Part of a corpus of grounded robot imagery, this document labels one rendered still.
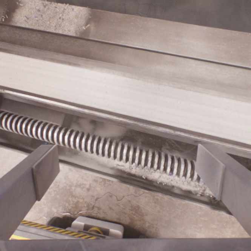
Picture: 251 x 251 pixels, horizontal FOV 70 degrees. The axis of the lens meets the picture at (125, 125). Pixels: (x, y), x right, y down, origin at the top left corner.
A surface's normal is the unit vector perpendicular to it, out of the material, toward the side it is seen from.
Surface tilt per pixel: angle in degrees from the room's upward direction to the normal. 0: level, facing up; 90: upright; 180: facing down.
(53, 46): 0
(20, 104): 0
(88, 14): 0
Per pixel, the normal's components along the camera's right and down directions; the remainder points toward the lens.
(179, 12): 0.13, -0.16
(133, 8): -0.04, -0.01
